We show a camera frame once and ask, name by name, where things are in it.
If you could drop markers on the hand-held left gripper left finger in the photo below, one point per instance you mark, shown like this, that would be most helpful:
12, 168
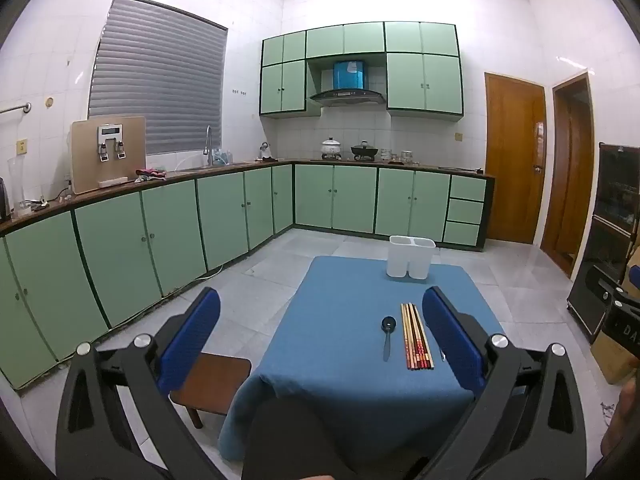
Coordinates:
192, 340

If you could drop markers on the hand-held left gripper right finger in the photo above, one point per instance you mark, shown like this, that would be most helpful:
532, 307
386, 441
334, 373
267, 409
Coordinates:
450, 340

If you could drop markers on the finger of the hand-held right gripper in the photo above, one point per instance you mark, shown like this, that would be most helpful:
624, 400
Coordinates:
612, 287

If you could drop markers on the row of mixed chopsticks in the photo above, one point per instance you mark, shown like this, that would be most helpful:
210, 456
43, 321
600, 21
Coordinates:
415, 340

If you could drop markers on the black spoon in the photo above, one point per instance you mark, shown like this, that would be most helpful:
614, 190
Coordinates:
388, 324

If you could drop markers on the white plastic utensil holder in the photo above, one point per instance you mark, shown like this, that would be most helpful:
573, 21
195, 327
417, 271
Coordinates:
400, 260

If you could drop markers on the person's right forearm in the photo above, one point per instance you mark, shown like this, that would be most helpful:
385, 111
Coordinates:
625, 420

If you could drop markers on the cardboard box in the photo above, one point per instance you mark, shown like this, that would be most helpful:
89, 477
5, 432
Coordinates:
612, 365

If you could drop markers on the brown wooden stool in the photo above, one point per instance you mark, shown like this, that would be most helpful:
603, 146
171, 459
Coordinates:
215, 380

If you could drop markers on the black glass-front cabinet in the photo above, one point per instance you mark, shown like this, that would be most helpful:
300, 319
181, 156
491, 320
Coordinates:
612, 200

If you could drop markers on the green lower kitchen cabinets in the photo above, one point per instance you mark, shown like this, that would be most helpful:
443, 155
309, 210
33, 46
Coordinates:
115, 260

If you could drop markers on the green kitchen cabinets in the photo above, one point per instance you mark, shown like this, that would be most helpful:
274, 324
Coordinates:
425, 80
115, 260

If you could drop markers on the blue tablecloth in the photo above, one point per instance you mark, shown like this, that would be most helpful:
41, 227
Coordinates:
340, 320

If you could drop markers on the closed wooden door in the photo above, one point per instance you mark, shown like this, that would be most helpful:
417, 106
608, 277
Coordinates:
510, 160

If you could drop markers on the dark wooden countertop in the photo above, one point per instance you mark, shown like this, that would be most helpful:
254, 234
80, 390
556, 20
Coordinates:
460, 171

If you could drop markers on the red cloth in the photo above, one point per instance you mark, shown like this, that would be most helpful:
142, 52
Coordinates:
150, 175

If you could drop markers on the glass jar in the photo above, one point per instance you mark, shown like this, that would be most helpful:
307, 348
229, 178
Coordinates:
408, 157
386, 156

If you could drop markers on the chrome kitchen faucet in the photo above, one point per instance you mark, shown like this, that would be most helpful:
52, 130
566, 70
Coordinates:
209, 142

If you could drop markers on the silver kettle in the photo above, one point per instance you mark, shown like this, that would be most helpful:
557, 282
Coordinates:
265, 151

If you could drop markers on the black wok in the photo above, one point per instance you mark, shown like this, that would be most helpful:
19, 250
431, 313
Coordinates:
365, 150

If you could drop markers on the beige water purifier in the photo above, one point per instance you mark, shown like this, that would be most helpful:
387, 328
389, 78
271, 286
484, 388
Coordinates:
85, 160

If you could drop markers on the white cooking pot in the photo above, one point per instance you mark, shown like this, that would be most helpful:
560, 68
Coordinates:
331, 149

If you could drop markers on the clear glass pitcher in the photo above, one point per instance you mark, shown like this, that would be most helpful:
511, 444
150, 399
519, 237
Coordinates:
17, 185

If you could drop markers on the black appliance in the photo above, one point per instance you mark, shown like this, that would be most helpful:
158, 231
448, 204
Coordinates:
4, 200

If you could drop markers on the green upper kitchen cabinets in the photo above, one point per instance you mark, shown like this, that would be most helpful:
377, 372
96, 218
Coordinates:
425, 80

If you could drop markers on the grey window blind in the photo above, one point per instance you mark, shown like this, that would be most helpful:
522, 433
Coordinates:
155, 75

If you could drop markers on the blue range hood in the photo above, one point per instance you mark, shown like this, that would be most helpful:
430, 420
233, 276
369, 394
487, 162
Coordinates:
348, 75

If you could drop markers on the metal towel bar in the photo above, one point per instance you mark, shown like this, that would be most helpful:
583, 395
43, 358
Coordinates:
15, 108

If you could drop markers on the wooden door with frame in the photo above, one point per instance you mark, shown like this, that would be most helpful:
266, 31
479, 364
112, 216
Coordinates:
575, 185

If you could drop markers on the yellow wall outlet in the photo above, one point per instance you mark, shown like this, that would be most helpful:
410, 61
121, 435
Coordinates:
22, 146

